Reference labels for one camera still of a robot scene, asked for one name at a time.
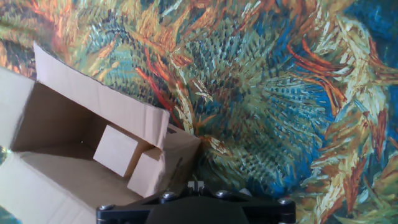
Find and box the brown cardboard box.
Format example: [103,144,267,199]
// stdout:
[0,42,202,224]

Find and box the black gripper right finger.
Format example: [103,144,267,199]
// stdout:
[195,180,297,224]

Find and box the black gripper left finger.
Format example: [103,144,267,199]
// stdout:
[95,180,198,224]

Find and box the sunflower painting cloth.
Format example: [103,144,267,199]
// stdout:
[0,0,398,224]

